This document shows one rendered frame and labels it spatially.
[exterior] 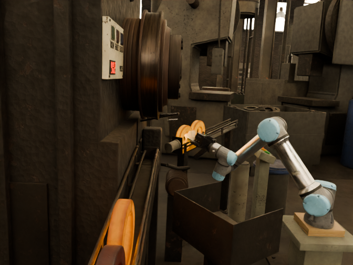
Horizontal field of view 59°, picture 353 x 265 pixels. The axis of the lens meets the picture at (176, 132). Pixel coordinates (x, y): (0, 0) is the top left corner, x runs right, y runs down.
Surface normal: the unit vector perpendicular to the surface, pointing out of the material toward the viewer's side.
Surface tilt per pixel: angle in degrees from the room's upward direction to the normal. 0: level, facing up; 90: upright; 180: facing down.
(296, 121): 90
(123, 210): 20
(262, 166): 90
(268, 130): 85
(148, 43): 69
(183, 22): 90
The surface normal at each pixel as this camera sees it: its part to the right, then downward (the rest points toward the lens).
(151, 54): 0.01, 0.00
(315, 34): -0.94, 0.04
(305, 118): 0.26, 0.18
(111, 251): 0.05, -0.99
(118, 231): 0.00, -0.44
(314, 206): -0.49, 0.25
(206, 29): -0.24, 0.16
